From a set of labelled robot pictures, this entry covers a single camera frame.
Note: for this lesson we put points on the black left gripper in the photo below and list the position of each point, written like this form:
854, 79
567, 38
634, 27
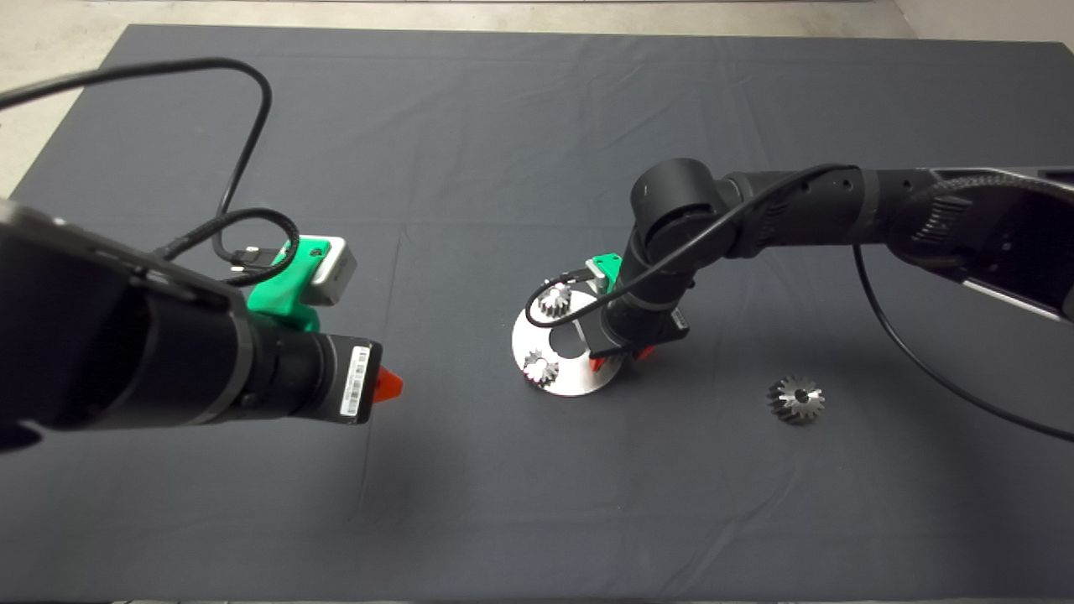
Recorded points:
352, 382

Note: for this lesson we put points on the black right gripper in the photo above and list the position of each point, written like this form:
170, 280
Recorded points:
638, 338

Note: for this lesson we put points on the larger steel gear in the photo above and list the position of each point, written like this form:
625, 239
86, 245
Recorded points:
784, 403

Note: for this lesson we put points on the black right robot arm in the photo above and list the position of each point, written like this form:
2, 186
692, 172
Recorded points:
805, 210

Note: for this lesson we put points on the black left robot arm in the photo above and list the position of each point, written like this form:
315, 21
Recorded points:
126, 352

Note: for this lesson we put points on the round metal plate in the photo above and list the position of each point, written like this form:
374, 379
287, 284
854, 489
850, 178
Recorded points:
570, 377

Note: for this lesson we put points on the dark table cloth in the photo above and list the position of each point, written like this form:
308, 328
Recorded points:
503, 126

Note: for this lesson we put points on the silver right camera box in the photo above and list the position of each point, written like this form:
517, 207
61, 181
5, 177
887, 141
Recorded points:
597, 281

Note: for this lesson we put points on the silver camera box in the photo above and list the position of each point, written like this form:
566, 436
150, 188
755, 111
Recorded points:
336, 273
597, 281

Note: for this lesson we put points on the green right camera mount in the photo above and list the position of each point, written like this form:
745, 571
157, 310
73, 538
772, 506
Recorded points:
608, 267

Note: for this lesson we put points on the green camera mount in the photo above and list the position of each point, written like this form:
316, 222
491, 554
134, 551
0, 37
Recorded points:
608, 267
281, 294

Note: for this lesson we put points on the silver left camera box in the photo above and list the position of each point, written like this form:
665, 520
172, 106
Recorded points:
336, 273

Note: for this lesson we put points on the green left camera mount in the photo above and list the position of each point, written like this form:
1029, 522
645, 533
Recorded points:
281, 294

